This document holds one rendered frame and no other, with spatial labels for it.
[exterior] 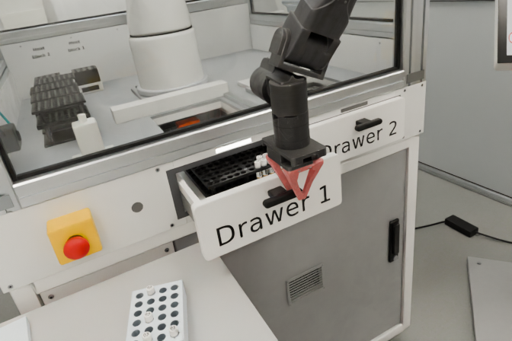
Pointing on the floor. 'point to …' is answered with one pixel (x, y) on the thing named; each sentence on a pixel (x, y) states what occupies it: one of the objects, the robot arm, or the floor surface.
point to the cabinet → (303, 259)
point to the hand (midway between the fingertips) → (296, 190)
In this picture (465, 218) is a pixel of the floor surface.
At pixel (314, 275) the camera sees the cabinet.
